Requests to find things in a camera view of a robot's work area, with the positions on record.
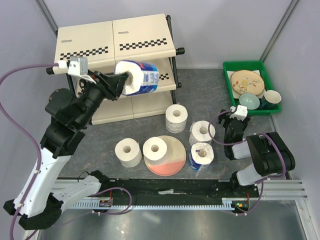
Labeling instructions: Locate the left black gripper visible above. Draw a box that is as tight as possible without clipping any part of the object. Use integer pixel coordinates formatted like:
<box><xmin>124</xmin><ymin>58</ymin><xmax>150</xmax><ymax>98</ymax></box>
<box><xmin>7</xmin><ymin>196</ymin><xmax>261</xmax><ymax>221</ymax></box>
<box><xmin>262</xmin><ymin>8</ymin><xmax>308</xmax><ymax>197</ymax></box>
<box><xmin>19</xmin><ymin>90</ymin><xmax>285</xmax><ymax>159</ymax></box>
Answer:
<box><xmin>77</xmin><ymin>69</ymin><xmax>131</xmax><ymax>127</ymax></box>

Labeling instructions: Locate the blue paper towel roll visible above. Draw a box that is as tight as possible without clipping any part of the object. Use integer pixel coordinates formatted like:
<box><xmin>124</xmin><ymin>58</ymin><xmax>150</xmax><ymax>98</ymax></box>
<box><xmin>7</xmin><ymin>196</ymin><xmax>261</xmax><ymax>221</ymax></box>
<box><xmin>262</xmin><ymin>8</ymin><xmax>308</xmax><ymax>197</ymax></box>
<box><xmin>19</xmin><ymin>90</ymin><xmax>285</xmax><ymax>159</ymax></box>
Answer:
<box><xmin>115</xmin><ymin>60</ymin><xmax>160</xmax><ymax>96</ymax></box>

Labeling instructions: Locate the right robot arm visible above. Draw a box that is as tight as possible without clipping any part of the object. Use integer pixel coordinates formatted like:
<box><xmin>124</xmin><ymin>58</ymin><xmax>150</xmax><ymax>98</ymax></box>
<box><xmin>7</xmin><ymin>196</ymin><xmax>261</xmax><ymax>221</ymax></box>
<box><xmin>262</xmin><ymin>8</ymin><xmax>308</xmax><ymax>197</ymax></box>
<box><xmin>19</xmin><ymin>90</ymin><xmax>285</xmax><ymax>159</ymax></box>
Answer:
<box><xmin>217</xmin><ymin>107</ymin><xmax>296</xmax><ymax>197</ymax></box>

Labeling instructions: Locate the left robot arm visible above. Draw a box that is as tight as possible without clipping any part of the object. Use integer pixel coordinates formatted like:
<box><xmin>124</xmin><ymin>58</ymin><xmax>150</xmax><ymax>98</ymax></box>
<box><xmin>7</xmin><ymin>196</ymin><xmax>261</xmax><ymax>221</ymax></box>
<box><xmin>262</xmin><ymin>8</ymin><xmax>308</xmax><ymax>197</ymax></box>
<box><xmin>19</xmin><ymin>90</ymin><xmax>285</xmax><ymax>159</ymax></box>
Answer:
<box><xmin>3</xmin><ymin>71</ymin><xmax>129</xmax><ymax>230</ymax></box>

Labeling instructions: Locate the beige three-tier shelf rack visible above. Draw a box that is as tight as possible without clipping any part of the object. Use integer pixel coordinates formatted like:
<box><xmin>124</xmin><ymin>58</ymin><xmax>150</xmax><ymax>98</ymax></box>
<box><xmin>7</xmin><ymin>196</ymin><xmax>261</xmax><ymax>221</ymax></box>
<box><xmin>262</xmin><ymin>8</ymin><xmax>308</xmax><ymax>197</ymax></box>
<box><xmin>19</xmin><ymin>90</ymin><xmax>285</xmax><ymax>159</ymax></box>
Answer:
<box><xmin>54</xmin><ymin>13</ymin><xmax>185</xmax><ymax>125</ymax></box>

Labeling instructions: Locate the light teal ceramic bowl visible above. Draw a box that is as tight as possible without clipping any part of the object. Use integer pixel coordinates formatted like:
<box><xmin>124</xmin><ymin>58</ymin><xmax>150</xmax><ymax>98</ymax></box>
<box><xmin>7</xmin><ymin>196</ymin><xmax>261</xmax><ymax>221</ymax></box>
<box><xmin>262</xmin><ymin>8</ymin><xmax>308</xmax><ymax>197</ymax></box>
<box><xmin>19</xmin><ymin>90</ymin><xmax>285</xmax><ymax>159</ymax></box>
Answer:
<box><xmin>238</xmin><ymin>93</ymin><xmax>260</xmax><ymax>110</ymax></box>

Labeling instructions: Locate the white roll with pink core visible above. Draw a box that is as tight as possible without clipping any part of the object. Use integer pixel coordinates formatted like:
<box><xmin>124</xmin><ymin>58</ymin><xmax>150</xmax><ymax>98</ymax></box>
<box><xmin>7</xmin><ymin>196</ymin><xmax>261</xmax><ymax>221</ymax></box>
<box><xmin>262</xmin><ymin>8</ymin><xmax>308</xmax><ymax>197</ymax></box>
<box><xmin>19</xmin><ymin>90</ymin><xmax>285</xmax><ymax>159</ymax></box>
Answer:
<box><xmin>189</xmin><ymin>120</ymin><xmax>216</xmax><ymax>146</ymax></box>

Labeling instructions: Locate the dark teal mug white inside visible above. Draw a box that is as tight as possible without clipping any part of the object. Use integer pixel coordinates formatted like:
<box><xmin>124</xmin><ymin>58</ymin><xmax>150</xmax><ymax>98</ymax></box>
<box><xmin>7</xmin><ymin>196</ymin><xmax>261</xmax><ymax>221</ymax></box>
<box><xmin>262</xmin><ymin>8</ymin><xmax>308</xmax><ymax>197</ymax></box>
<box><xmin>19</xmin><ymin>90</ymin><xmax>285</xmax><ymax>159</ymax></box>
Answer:
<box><xmin>258</xmin><ymin>90</ymin><xmax>282</xmax><ymax>110</ymax></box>

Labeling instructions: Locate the beige plate with bird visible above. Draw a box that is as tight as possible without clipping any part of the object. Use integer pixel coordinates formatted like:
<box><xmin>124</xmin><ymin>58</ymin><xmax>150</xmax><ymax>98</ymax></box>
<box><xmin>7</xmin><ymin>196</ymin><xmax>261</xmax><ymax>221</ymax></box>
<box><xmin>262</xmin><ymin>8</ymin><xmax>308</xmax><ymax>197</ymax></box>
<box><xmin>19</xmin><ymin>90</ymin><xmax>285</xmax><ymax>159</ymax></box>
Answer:
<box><xmin>230</xmin><ymin>70</ymin><xmax>265</xmax><ymax>96</ymax></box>

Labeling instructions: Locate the white roll with dotted print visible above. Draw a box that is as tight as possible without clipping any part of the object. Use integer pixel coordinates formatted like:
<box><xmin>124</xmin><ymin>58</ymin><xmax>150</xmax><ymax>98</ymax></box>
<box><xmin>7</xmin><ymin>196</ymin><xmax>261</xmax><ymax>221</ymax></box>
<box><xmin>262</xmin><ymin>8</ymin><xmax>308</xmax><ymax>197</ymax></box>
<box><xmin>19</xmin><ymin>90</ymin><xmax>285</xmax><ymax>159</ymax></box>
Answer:
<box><xmin>165</xmin><ymin>104</ymin><xmax>188</xmax><ymax>134</ymax></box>

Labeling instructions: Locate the green plastic bin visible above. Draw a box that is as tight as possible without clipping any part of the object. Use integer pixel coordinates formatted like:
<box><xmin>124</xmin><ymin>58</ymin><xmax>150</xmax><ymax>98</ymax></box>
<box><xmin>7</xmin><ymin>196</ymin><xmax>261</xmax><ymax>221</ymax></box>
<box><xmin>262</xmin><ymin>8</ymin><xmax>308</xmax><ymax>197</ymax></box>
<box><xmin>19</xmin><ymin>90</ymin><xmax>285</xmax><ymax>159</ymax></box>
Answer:
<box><xmin>222</xmin><ymin>60</ymin><xmax>282</xmax><ymax>116</ymax></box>

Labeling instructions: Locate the beige and pink plate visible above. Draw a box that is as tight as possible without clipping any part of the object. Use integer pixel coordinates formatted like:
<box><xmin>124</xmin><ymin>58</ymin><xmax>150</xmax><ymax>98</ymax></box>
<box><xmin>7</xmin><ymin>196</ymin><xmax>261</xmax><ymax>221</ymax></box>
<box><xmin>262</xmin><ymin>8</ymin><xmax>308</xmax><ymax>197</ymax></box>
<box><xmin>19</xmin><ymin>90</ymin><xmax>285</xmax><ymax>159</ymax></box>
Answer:
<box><xmin>144</xmin><ymin>135</ymin><xmax>187</xmax><ymax>177</ymax></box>

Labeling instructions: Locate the plain white roll on table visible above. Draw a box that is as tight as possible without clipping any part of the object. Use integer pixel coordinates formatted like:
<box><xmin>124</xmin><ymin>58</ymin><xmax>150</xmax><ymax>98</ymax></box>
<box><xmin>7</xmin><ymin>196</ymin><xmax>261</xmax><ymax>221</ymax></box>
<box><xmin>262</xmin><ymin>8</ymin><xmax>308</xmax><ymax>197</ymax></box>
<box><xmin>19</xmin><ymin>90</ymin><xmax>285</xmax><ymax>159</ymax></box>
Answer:
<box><xmin>114</xmin><ymin>138</ymin><xmax>142</xmax><ymax>168</ymax></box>

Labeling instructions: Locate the plain white roll on plate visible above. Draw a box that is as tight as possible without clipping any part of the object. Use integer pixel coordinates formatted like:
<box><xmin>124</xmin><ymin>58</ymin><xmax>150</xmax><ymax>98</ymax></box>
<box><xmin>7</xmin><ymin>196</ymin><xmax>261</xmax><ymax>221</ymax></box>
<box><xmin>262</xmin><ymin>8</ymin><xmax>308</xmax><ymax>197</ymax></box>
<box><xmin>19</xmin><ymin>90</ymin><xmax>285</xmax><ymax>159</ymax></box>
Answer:
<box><xmin>142</xmin><ymin>137</ymin><xmax>168</xmax><ymax>166</ymax></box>

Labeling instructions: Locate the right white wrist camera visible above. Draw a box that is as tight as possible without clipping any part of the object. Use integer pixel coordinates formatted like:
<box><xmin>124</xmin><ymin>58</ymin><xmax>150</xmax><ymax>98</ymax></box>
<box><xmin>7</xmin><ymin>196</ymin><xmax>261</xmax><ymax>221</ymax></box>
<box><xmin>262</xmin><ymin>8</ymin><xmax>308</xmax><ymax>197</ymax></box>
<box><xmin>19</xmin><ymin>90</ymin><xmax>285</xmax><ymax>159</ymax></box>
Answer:
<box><xmin>229</xmin><ymin>105</ymin><xmax>248</xmax><ymax>121</ymax></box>

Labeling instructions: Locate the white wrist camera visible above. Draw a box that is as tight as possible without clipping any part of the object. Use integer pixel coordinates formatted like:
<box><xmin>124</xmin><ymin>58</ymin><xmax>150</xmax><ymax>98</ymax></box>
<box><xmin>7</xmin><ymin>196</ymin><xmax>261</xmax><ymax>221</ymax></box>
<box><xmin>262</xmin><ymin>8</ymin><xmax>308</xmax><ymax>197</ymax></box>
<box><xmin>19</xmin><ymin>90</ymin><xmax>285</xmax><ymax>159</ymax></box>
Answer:
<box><xmin>229</xmin><ymin>105</ymin><xmax>248</xmax><ymax>121</ymax></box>
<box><xmin>52</xmin><ymin>56</ymin><xmax>96</xmax><ymax>84</ymax></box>

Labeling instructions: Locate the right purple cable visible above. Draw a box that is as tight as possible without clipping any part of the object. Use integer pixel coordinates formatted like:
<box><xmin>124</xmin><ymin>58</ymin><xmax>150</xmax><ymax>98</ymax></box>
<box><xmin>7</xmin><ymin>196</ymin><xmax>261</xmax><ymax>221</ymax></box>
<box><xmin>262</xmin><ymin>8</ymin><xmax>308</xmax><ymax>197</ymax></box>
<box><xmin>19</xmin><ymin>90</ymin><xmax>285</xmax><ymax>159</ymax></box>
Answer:
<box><xmin>207</xmin><ymin>110</ymin><xmax>248</xmax><ymax>146</ymax></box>

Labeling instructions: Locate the purple cable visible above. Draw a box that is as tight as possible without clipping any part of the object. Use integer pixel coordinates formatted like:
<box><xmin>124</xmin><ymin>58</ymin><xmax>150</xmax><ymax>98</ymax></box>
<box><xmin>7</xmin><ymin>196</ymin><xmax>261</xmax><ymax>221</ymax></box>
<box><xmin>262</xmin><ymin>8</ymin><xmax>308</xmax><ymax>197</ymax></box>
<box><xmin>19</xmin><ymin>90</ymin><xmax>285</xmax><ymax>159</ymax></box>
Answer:
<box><xmin>0</xmin><ymin>63</ymin><xmax>61</xmax><ymax>240</ymax></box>
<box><xmin>207</xmin><ymin>110</ymin><xmax>248</xmax><ymax>146</ymax></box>

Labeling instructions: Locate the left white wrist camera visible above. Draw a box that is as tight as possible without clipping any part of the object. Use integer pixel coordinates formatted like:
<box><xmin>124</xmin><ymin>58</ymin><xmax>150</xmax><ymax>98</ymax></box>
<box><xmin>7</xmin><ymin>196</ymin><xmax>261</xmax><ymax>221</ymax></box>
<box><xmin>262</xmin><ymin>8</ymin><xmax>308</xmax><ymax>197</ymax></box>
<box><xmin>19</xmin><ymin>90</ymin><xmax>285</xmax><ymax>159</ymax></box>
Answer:
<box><xmin>52</xmin><ymin>56</ymin><xmax>96</xmax><ymax>84</ymax></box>

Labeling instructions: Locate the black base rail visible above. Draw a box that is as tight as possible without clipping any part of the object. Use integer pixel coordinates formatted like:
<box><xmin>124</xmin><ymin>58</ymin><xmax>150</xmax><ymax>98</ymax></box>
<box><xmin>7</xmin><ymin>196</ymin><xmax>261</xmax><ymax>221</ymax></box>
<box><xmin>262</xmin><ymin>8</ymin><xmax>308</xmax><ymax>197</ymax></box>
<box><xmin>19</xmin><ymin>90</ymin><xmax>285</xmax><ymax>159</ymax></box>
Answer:
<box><xmin>100</xmin><ymin>178</ymin><xmax>259</xmax><ymax>207</ymax></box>

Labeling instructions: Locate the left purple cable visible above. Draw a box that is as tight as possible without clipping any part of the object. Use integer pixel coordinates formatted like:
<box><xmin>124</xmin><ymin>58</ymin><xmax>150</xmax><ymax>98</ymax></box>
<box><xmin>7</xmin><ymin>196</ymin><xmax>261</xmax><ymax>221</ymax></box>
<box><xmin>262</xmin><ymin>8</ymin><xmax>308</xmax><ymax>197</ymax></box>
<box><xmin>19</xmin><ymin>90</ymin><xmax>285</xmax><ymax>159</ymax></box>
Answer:
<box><xmin>0</xmin><ymin>63</ymin><xmax>61</xmax><ymax>240</ymax></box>

